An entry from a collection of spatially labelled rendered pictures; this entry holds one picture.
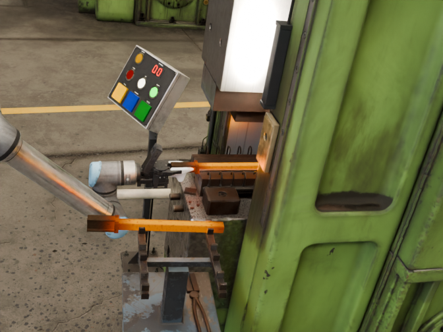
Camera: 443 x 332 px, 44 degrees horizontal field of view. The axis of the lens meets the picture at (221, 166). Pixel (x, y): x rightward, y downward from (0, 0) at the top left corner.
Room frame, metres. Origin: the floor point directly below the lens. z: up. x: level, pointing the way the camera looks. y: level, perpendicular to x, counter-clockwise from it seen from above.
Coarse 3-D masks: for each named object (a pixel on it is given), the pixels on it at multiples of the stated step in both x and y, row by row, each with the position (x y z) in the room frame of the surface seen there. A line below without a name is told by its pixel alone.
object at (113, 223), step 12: (96, 216) 1.32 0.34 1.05; (108, 216) 1.33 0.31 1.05; (96, 228) 1.31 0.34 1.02; (108, 228) 1.31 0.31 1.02; (120, 228) 1.31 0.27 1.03; (132, 228) 1.32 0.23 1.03; (156, 228) 1.34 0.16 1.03; (168, 228) 1.34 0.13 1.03; (180, 228) 1.35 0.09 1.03; (192, 228) 1.36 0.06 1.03; (204, 228) 1.37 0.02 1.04; (216, 228) 1.38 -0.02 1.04
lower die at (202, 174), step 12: (192, 156) 1.89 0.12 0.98; (204, 156) 1.90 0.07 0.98; (216, 156) 1.92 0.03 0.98; (228, 156) 1.93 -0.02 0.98; (240, 156) 1.95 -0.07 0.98; (252, 156) 1.97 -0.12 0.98; (204, 180) 1.72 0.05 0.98; (216, 180) 1.73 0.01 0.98; (228, 180) 1.75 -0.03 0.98; (240, 180) 1.76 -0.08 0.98; (252, 180) 1.78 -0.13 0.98
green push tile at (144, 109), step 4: (140, 104) 2.18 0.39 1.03; (144, 104) 2.16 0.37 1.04; (140, 108) 2.16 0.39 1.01; (144, 108) 2.15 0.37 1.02; (148, 108) 2.14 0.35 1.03; (136, 112) 2.16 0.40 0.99; (140, 112) 2.15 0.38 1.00; (144, 112) 2.14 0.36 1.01; (148, 112) 2.13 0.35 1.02; (136, 116) 2.15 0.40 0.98; (140, 116) 2.13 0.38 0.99; (144, 116) 2.12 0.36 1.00; (140, 120) 2.12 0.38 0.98; (144, 120) 2.12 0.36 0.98
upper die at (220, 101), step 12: (204, 72) 1.88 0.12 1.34; (204, 84) 1.85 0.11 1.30; (216, 96) 1.72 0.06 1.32; (228, 96) 1.73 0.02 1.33; (240, 96) 1.74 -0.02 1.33; (252, 96) 1.76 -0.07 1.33; (216, 108) 1.72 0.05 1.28; (228, 108) 1.73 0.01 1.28; (240, 108) 1.75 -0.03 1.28; (252, 108) 1.76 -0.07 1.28
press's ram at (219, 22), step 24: (216, 0) 1.85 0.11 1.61; (240, 0) 1.67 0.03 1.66; (264, 0) 1.70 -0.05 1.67; (288, 0) 1.72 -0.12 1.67; (216, 24) 1.81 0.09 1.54; (240, 24) 1.68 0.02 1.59; (264, 24) 1.70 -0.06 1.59; (216, 48) 1.77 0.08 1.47; (240, 48) 1.68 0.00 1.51; (264, 48) 1.71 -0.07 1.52; (216, 72) 1.73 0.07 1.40; (240, 72) 1.69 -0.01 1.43; (264, 72) 1.71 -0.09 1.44
